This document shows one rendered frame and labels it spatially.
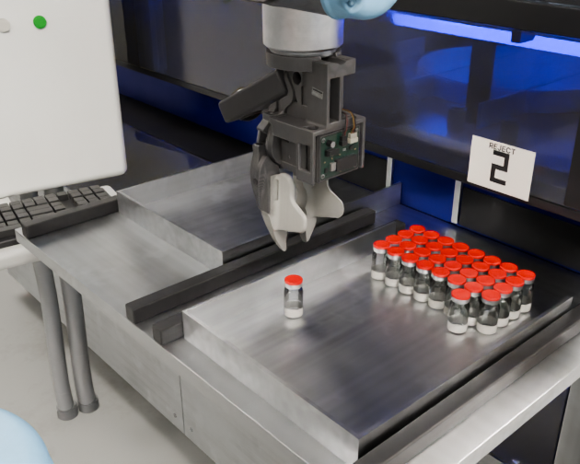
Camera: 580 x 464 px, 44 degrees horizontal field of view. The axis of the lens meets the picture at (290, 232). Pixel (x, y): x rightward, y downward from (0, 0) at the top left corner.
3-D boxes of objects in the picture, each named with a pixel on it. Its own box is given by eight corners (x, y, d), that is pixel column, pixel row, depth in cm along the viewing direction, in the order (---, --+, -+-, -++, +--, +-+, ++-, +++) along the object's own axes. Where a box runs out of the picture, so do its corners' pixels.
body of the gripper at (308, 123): (309, 193, 67) (310, 64, 61) (251, 168, 72) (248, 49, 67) (365, 172, 71) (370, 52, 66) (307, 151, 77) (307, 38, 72)
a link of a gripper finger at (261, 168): (257, 215, 72) (262, 131, 68) (248, 211, 73) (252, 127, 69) (292, 207, 75) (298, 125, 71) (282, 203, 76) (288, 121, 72)
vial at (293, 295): (294, 306, 83) (294, 273, 81) (307, 314, 81) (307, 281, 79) (280, 313, 81) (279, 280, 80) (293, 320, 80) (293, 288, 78)
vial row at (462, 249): (413, 253, 94) (416, 222, 92) (534, 308, 82) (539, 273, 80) (402, 259, 93) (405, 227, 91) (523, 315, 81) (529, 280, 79)
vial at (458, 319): (454, 320, 80) (458, 285, 78) (470, 329, 79) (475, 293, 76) (442, 328, 79) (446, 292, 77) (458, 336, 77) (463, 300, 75)
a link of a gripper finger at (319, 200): (333, 256, 75) (328, 178, 70) (295, 237, 79) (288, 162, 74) (353, 244, 77) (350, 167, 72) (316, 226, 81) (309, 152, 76)
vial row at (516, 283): (402, 259, 93) (404, 227, 91) (523, 315, 81) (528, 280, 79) (390, 264, 92) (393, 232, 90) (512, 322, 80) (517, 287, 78)
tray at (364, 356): (392, 244, 97) (393, 221, 96) (567, 323, 80) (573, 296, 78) (183, 338, 77) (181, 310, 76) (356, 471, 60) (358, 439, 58)
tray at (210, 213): (287, 159, 127) (287, 141, 126) (400, 203, 110) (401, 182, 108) (119, 212, 107) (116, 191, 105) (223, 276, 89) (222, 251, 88)
